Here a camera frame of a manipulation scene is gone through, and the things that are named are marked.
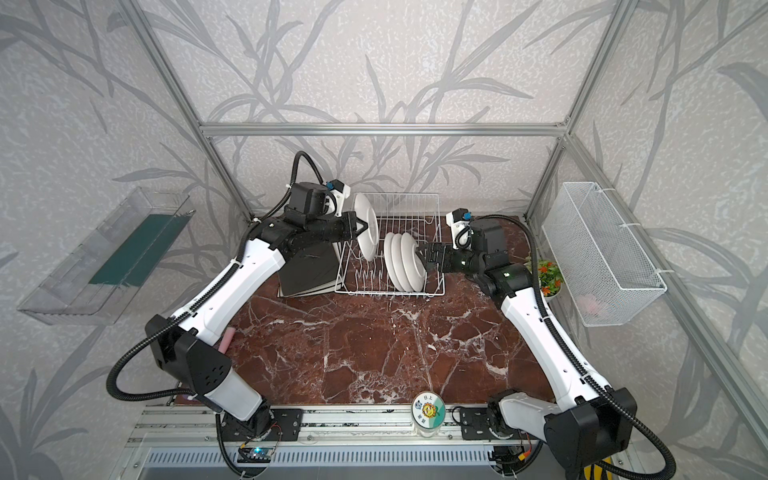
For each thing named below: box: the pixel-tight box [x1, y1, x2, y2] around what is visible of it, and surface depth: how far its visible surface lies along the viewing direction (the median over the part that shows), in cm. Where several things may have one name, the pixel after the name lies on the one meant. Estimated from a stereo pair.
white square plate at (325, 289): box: [277, 273, 342, 298], surface depth 98 cm
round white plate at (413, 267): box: [401, 232, 427, 292], surface depth 92 cm
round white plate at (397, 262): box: [391, 233, 414, 292], surface depth 89 cm
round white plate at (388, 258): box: [384, 232, 405, 292], surface depth 89 cm
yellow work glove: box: [583, 456, 613, 480], surface depth 66 cm
